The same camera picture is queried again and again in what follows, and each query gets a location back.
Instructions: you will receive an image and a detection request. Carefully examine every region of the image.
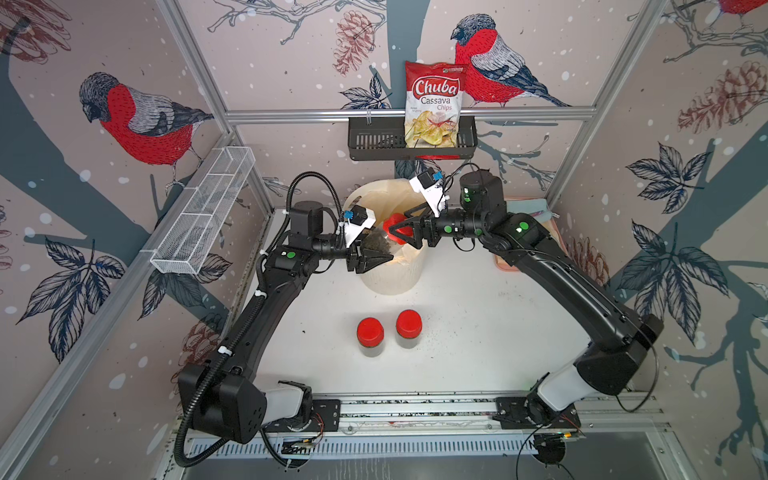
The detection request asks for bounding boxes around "right red-lidded glass jar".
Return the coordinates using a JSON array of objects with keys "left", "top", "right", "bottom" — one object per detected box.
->
[{"left": 396, "top": 309, "right": 423, "bottom": 349}]

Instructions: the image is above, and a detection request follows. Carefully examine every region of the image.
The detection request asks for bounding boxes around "white wire mesh basket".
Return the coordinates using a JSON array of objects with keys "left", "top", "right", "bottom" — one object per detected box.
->
[{"left": 150, "top": 146, "right": 255, "bottom": 275}]

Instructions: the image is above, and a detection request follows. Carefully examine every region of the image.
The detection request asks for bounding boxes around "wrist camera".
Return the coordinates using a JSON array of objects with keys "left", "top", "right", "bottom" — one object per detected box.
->
[
  {"left": 342, "top": 205, "right": 376, "bottom": 248},
  {"left": 409, "top": 168, "right": 449, "bottom": 218}
]

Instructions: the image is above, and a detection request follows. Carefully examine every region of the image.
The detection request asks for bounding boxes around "cream waste bin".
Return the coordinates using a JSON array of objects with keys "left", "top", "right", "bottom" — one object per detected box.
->
[{"left": 343, "top": 178, "right": 430, "bottom": 296}]

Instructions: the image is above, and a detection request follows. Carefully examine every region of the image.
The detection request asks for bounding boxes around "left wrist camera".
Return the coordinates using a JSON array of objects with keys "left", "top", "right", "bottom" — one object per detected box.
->
[{"left": 342, "top": 205, "right": 376, "bottom": 248}]

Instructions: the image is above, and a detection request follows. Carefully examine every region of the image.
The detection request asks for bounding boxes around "red jar lid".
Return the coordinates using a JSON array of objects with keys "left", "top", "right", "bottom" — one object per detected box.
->
[{"left": 383, "top": 213, "right": 415, "bottom": 245}]

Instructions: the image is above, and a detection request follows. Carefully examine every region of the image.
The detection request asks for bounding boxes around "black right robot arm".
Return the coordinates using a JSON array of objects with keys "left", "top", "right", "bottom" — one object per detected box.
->
[{"left": 385, "top": 170, "right": 664, "bottom": 426}]

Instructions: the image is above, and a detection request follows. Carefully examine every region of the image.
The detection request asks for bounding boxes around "left red-lidded glass jar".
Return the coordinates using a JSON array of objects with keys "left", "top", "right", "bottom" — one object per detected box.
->
[{"left": 356, "top": 317, "right": 385, "bottom": 357}]

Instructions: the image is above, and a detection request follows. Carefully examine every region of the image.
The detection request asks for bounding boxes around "Chuba cassava chips bag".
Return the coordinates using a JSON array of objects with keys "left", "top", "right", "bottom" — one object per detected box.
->
[{"left": 404, "top": 62, "right": 466, "bottom": 148}]

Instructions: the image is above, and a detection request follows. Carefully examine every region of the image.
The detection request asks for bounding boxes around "pink plastic tray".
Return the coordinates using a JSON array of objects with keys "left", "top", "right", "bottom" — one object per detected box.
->
[{"left": 486, "top": 197, "right": 566, "bottom": 252}]

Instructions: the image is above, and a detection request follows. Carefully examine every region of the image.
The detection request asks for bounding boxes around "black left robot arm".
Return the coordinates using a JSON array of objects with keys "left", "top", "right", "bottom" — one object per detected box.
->
[{"left": 174, "top": 201, "right": 392, "bottom": 465}]

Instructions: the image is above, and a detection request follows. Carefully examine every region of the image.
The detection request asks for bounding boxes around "yellowish bin liner bag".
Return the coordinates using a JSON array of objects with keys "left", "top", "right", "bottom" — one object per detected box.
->
[{"left": 344, "top": 180, "right": 426, "bottom": 265}]

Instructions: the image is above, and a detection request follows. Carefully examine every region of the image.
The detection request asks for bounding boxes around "red-lidded glass jar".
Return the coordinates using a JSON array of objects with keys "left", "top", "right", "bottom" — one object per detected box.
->
[
  {"left": 396, "top": 309, "right": 423, "bottom": 349},
  {"left": 356, "top": 317, "right": 385, "bottom": 357}
]

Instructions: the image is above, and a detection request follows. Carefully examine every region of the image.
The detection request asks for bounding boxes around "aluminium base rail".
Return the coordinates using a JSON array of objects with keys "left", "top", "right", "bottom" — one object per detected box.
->
[{"left": 185, "top": 392, "right": 670, "bottom": 467}]

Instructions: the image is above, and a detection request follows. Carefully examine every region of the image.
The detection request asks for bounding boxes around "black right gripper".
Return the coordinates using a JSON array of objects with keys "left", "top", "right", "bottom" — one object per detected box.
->
[{"left": 388, "top": 201, "right": 488, "bottom": 253}]

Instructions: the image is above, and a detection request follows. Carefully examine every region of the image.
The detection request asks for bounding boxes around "black wall basket shelf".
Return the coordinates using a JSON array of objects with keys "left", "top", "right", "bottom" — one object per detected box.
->
[{"left": 347, "top": 117, "right": 478, "bottom": 161}]

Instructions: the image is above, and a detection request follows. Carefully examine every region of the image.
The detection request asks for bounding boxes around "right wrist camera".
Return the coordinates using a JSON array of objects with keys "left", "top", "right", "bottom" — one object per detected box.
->
[{"left": 409, "top": 168, "right": 449, "bottom": 218}]

